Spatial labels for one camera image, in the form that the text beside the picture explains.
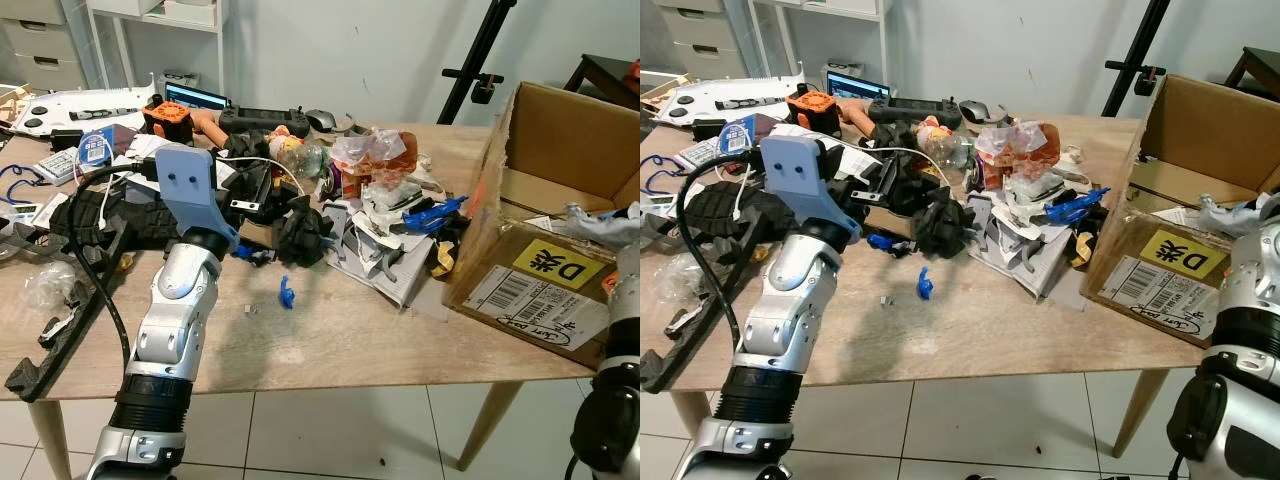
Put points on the crumpled clear plastic bag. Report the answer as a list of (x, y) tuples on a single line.
[(372, 155), (1015, 148)]

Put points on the white shelf unit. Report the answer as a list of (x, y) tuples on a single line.
[(160, 12), (830, 8)]

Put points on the black handheld controller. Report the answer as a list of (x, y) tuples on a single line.
[(262, 120), (912, 110)]

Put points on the grey drawer cabinet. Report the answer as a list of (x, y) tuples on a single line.
[(35, 40), (695, 30)]

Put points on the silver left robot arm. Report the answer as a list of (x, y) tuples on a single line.
[(170, 320), (790, 310)]

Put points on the long black printed bracket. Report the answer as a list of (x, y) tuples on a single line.
[(690, 340), (70, 330)]

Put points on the blue and white packet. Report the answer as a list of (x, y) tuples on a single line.
[(745, 135), (102, 145)]

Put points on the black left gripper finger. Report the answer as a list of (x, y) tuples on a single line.
[(948, 208), (310, 215), (938, 240), (298, 248)]

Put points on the yellow and black scrap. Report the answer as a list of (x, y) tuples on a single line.
[(1082, 248), (444, 260)]

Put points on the white keyboard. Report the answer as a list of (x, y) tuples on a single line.
[(62, 165), (702, 152)]

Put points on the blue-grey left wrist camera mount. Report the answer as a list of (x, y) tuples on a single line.
[(190, 185), (795, 175)]

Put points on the orange and black motor block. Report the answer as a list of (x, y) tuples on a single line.
[(167, 118), (812, 110)]

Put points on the white plastic panel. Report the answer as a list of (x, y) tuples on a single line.
[(730, 95), (75, 105)]

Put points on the clear plastic bottle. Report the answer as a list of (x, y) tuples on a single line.
[(298, 158), (945, 148)]

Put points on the blue plastic part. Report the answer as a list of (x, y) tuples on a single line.
[(432, 215), (1075, 206)]

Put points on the open cardboard box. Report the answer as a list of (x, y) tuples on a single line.
[(1160, 260), (530, 270)]

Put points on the black ridged rubber tread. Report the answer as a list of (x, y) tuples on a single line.
[(130, 215), (730, 210)]

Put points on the small blue plastic figure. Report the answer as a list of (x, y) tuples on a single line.
[(287, 293), (925, 285)]

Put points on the dark wooden stool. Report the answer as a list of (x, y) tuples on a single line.
[(605, 75), (1258, 65)]

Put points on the small screen device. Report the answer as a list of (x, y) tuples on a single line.
[(858, 87), (197, 97)]

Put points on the wooden table leg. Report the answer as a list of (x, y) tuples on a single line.
[(1148, 410), (48, 440), (488, 425), (682, 420)]

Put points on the small clear plastic wrap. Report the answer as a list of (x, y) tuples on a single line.
[(682, 278), (50, 285)]

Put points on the grey computer mouse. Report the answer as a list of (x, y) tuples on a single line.
[(322, 120), (974, 111)]

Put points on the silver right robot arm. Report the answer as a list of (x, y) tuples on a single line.
[(615, 400), (1235, 370)]

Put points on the printed paper sheet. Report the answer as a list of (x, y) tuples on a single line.
[(1030, 262), (385, 270)]

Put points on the black tripod stand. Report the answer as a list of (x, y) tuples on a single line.
[(478, 60), (1135, 55)]

